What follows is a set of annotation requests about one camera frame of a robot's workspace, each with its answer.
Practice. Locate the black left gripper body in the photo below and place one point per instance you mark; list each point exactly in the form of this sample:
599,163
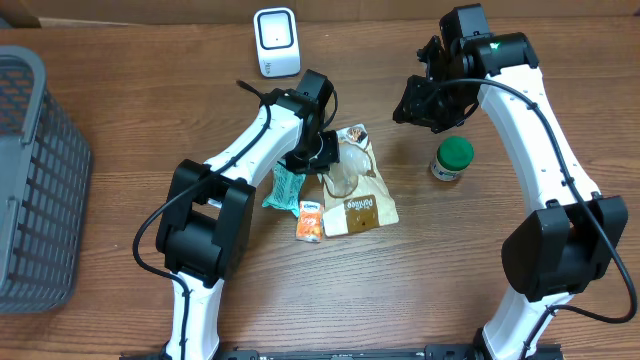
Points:
318,155

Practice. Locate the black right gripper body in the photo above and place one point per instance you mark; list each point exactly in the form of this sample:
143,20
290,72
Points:
441,109

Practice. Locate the light green wipes pack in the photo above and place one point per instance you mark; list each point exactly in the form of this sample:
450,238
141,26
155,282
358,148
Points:
285,190

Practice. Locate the white brown snack bag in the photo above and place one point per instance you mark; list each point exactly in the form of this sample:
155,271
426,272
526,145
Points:
356,198

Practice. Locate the green round lid container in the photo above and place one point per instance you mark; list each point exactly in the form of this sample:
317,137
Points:
452,158

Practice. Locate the orange juice carton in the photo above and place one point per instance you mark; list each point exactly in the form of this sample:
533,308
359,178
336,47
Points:
310,222

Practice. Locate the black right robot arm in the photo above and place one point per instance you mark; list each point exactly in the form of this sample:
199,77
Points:
570,233

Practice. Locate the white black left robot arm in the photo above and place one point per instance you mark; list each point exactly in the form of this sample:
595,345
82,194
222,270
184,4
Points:
206,223

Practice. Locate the white barcode scanner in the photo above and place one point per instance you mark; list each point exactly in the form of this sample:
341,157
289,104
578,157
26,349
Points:
277,43

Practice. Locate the grey plastic mesh basket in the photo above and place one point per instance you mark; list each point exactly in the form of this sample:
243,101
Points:
46,166

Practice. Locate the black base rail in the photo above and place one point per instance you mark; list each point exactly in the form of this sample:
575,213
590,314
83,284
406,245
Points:
340,355

